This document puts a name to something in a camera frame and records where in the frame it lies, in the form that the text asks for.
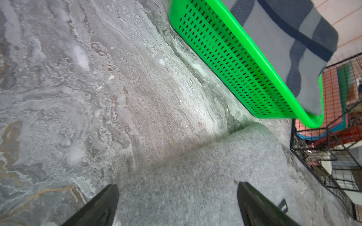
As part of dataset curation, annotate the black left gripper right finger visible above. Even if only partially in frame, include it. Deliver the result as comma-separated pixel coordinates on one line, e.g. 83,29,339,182
237,182,298,226

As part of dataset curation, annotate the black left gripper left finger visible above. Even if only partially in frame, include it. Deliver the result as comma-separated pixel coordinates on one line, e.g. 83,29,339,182
62,184,119,226

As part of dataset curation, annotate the grey felt mat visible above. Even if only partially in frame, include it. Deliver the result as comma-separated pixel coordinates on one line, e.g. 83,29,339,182
113,122,348,226

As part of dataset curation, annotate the grey navy striped scarf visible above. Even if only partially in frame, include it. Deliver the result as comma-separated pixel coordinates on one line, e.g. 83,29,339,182
224,1,338,115

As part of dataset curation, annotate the green plastic basket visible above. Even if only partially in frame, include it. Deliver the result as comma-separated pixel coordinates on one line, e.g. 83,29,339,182
169,1,323,129

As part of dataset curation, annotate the black wire grid organizer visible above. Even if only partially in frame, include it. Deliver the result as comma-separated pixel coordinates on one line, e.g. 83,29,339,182
290,53,362,222

